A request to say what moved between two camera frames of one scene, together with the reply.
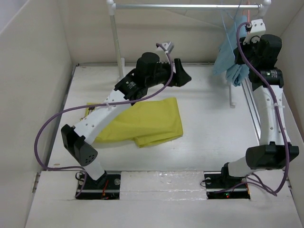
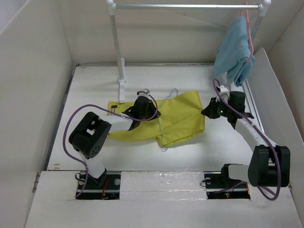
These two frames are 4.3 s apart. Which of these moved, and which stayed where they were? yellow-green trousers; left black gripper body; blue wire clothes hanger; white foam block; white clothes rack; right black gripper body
Moved: yellow-green trousers; blue wire clothes hanger; right black gripper body; left black gripper body
Stayed: white foam block; white clothes rack
